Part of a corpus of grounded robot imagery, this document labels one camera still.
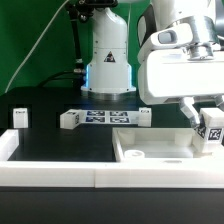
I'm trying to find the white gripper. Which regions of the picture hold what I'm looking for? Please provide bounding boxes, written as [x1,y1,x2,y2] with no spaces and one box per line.
[138,49,224,129]

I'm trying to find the white square table top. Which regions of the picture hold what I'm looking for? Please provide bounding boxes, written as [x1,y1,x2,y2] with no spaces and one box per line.
[112,128,224,163]

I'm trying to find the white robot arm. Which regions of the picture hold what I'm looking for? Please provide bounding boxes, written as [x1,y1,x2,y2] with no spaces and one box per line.
[75,0,224,128]

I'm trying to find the white U-shaped fence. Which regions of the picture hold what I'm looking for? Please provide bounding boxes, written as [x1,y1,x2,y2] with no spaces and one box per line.
[0,130,224,188]

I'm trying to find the blue fiducial tag sheet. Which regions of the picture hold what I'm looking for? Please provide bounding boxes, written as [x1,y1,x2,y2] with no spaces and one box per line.
[84,110,130,124]

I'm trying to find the black cable and post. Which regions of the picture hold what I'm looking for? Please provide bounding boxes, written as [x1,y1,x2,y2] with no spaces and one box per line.
[39,3,88,88]

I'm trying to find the grey cable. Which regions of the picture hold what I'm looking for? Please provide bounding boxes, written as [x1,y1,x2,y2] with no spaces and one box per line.
[4,0,72,95]

